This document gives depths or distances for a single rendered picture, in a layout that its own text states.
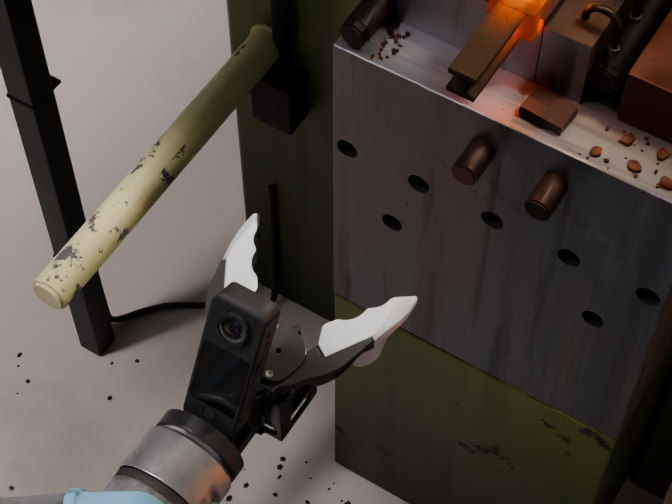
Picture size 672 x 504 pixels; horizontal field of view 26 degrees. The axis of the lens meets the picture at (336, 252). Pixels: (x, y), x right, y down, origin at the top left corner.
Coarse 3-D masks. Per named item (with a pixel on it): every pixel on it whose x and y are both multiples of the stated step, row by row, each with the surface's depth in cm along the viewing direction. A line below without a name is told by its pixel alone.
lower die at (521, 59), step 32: (416, 0) 138; (448, 0) 135; (480, 0) 133; (576, 0) 132; (608, 0) 132; (448, 32) 138; (544, 32) 131; (576, 32) 130; (608, 32) 132; (512, 64) 137; (544, 64) 134; (576, 64) 132; (576, 96) 135
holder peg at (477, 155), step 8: (472, 144) 137; (480, 144) 137; (488, 144) 137; (464, 152) 137; (472, 152) 136; (480, 152) 136; (488, 152) 137; (464, 160) 136; (472, 160) 136; (480, 160) 136; (488, 160) 137; (456, 168) 136; (464, 168) 135; (472, 168) 135; (480, 168) 136; (456, 176) 137; (464, 176) 136; (472, 176) 136; (472, 184) 137
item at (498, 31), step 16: (496, 0) 129; (512, 0) 129; (528, 0) 130; (544, 0) 132; (496, 16) 128; (512, 16) 128; (528, 16) 129; (480, 32) 127; (496, 32) 127; (512, 32) 128; (528, 32) 130; (464, 48) 126; (480, 48) 126; (496, 48) 126; (512, 48) 130; (464, 64) 125; (480, 64) 125; (496, 64) 128; (464, 80) 125; (480, 80) 127; (464, 96) 127
